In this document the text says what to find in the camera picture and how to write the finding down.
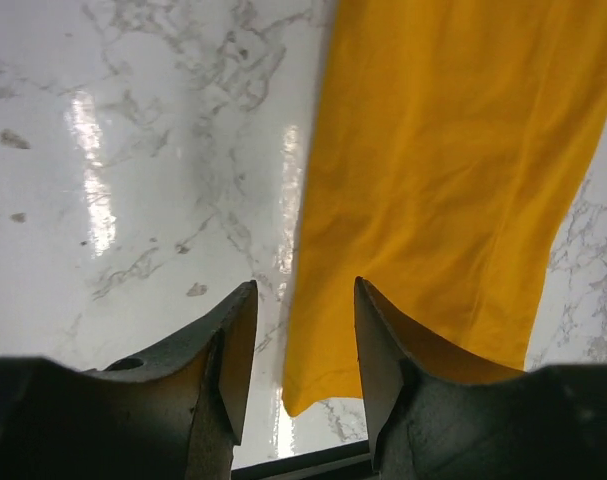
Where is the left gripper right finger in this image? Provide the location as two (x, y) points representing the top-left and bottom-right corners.
(352, 276), (529, 480)

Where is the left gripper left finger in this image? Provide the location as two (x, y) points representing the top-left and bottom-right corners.
(82, 281), (258, 479)

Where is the yellow t shirt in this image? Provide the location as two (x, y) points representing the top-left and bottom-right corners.
(282, 1), (607, 416)

